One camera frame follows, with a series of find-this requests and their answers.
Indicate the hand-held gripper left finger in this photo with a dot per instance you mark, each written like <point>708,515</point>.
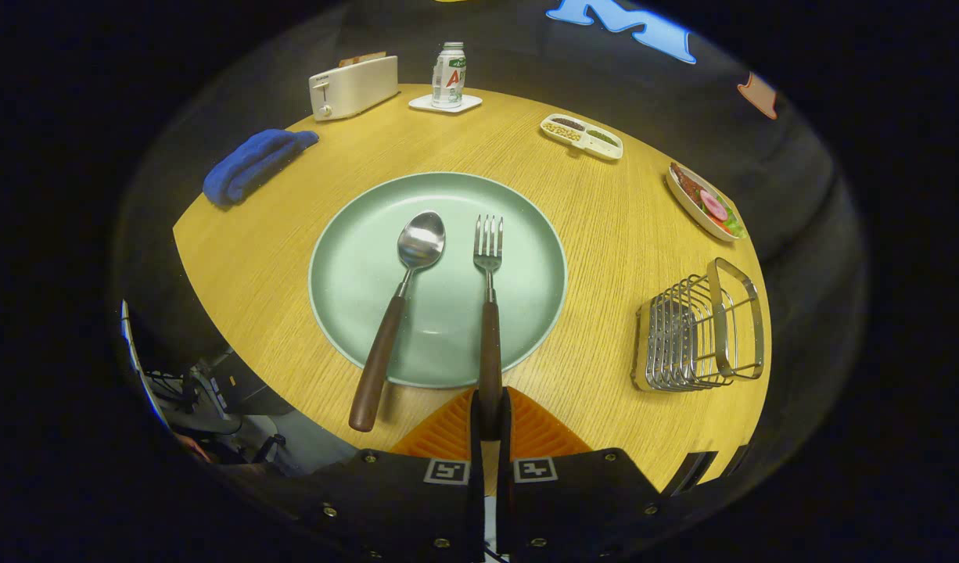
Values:
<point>477,469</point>

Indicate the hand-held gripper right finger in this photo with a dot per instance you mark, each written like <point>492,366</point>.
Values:
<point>505,446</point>

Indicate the black table leg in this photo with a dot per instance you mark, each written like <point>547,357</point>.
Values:
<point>689,473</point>
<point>736,461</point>

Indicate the pale green round plate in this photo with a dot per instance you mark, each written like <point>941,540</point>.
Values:
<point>354,274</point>

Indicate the black equipment box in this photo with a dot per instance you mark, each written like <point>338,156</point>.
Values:
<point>249,387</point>

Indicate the white oval plate of food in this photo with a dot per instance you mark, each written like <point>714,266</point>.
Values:
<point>702,203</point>

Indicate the white divided dish of beans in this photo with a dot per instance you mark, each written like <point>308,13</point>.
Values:
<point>581,138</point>

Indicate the white square coaster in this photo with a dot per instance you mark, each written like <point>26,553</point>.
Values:
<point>469,104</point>

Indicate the computer monitor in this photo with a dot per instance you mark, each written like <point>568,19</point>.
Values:
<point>139,371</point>

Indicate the black backdrop cloth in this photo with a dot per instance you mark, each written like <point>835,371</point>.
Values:
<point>800,234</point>

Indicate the small white drink bottle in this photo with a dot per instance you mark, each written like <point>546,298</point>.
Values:
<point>448,78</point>

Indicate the blue folded cloth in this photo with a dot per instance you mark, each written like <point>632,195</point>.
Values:
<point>249,164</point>

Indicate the white toaster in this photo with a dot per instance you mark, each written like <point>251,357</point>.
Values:
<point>354,87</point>

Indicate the brown toast slice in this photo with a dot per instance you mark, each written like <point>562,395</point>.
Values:
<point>362,59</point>

